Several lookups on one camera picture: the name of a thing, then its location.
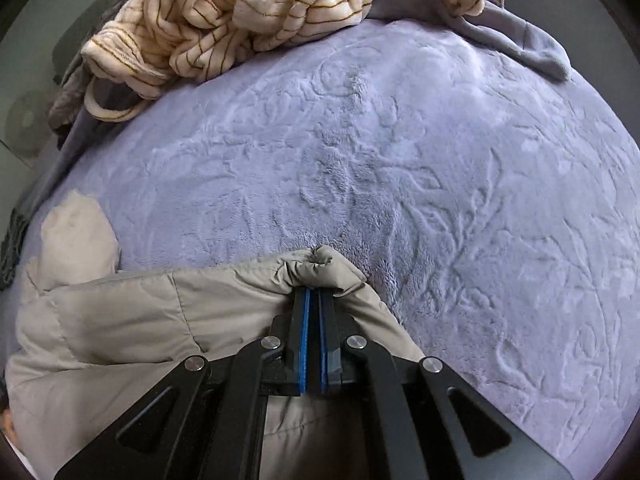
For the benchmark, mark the folded dark jeans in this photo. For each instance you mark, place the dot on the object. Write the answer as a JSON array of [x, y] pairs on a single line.
[[10, 250]]

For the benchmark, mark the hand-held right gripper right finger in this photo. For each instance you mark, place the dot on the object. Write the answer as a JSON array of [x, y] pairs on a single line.
[[323, 340]]

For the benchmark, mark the plain lilac-grey blanket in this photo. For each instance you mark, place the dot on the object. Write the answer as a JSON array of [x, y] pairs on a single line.
[[500, 30]]

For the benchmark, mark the cream striped fleece robe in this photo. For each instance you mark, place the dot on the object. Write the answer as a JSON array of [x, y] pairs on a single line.
[[200, 25]]

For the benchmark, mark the white standing fan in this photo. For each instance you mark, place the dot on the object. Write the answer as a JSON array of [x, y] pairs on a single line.
[[27, 120]]

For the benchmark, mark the grey-brown fleece garment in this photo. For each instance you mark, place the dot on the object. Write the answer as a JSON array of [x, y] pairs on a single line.
[[67, 100]]

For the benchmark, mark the beige quilted puffer jacket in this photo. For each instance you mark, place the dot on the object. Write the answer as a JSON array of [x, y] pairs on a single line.
[[125, 320]]

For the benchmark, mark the purple embossed fleece blanket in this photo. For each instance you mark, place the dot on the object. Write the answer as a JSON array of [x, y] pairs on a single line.
[[400, 185]]

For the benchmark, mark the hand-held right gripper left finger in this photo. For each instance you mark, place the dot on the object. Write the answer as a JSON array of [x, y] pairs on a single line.
[[305, 340]]

